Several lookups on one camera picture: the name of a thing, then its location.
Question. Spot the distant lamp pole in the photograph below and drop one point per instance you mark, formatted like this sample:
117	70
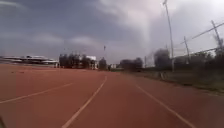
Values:
104	51

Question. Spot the dark trees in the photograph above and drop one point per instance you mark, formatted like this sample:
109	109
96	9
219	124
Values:
131	64

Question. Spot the group of trees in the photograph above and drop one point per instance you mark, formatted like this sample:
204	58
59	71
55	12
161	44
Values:
75	61

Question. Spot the red running track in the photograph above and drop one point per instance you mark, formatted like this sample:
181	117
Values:
113	103

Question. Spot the tree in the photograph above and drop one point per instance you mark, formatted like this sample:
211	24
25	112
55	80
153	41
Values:
162	59

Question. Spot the tall light pole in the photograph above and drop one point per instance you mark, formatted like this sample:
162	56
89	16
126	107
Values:
170	36

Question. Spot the grass strip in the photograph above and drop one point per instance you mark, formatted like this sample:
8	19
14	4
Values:
186	80

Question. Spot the utility pole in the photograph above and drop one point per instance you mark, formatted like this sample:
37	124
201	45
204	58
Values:
217	35
187	50

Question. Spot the long low building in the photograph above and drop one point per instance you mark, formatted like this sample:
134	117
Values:
30	60

